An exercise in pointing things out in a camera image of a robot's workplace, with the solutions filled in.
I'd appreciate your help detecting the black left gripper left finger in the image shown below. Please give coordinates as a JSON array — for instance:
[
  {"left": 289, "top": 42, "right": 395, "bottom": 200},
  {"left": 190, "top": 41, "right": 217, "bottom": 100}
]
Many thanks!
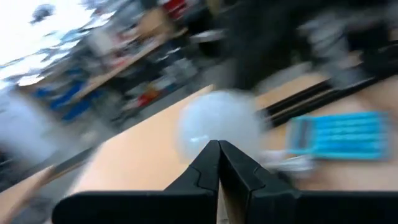
[{"left": 52, "top": 139, "right": 223, "bottom": 224}]

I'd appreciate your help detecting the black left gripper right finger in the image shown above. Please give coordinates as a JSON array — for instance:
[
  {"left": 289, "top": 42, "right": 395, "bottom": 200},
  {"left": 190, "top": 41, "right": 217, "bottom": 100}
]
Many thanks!
[{"left": 219, "top": 139, "right": 398, "bottom": 224}]

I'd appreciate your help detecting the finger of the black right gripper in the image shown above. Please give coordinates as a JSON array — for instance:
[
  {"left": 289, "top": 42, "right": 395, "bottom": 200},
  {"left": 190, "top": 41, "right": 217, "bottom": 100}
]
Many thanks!
[{"left": 223, "top": 0, "right": 299, "bottom": 91}]

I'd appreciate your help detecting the white frosted lightbulb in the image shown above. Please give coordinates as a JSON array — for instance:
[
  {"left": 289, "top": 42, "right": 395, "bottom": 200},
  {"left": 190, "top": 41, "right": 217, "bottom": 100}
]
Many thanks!
[{"left": 177, "top": 90, "right": 265, "bottom": 162}]

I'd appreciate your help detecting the clear lightbulb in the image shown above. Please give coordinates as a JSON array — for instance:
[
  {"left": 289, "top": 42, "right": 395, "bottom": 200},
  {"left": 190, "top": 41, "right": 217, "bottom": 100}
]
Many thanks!
[{"left": 261, "top": 149, "right": 317, "bottom": 178}]

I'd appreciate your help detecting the smooth tan tabletop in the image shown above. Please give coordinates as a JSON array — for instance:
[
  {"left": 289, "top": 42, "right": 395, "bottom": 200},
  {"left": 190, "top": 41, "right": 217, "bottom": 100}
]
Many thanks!
[{"left": 70, "top": 83, "right": 259, "bottom": 195}]

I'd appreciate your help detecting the red bin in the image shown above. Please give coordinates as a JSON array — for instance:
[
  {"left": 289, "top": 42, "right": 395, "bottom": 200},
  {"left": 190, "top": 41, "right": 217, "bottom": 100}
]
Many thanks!
[{"left": 136, "top": 90, "right": 156, "bottom": 108}]

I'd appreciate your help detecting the teal calculator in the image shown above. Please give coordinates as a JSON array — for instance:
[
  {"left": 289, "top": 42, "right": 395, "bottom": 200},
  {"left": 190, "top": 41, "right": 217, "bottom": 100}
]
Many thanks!
[{"left": 285, "top": 111, "right": 391, "bottom": 161}]

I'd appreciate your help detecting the wood top black workbench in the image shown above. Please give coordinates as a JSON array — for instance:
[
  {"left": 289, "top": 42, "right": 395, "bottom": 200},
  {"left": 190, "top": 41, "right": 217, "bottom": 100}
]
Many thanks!
[{"left": 71, "top": 9, "right": 200, "bottom": 125}]

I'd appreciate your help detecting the black floor ramp yellow stripe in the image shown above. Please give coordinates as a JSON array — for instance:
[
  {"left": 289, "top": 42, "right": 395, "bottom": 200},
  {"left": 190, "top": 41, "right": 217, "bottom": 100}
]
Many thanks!
[{"left": 40, "top": 146, "right": 97, "bottom": 187}]

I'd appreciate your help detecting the blue storage bin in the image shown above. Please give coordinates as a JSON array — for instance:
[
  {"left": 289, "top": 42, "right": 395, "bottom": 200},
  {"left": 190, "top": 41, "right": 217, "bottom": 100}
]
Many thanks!
[
  {"left": 46, "top": 81, "right": 88, "bottom": 110},
  {"left": 62, "top": 99, "right": 94, "bottom": 122}
]

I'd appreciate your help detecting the light wood side table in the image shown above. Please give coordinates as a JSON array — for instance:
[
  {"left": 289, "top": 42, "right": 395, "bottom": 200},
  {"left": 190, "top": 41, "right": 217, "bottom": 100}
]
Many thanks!
[{"left": 0, "top": 164, "right": 58, "bottom": 224}]

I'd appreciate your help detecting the long black table rail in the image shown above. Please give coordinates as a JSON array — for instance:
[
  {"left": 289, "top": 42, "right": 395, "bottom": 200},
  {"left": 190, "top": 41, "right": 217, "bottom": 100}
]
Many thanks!
[{"left": 257, "top": 67, "right": 398, "bottom": 128}]

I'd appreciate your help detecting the silver metal bracket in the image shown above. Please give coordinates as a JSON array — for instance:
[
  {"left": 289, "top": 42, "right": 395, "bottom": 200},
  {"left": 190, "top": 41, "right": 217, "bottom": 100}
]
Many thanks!
[{"left": 313, "top": 49, "right": 374, "bottom": 91}]

